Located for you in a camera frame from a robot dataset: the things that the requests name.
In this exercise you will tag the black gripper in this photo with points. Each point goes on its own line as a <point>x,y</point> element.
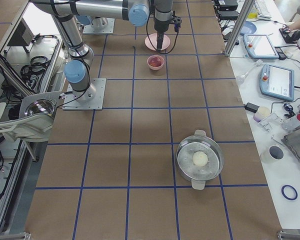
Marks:
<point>161,27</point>

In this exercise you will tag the red apple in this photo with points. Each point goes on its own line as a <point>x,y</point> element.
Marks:
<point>155,62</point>

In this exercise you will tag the pink bowl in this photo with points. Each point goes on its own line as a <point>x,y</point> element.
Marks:
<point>152,68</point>

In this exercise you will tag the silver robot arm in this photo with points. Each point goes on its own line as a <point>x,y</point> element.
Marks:
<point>64,12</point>
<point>137,12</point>

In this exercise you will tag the light blue plate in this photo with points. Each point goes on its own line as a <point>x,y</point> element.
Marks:
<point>248,28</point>

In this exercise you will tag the steel mixing bowl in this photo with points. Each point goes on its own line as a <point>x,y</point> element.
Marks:
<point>40,106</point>

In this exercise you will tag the blue teach pendant far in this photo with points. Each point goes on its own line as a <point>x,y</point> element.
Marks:
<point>259,46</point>

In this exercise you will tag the blue teach pendant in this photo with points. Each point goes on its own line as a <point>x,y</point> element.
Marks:
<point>277,82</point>
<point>259,46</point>

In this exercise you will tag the blue teach pendant near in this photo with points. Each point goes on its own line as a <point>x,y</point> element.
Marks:
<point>277,82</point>

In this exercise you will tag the purple white cup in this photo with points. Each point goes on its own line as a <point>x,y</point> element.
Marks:
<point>261,113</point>

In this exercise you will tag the white steamed bun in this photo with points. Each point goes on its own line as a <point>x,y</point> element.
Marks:
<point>200,158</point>

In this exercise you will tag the steel steamer pot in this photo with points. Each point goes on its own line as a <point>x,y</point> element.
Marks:
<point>198,176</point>

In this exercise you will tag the white cup dark lid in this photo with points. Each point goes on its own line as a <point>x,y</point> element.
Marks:
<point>272,155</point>

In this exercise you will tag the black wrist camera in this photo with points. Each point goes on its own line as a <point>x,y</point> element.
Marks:
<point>176,21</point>

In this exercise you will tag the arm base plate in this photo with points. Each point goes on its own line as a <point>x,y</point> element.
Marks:
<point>100,26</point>
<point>92,99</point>

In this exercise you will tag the aluminium frame post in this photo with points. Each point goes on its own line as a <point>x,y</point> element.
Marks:
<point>243,15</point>

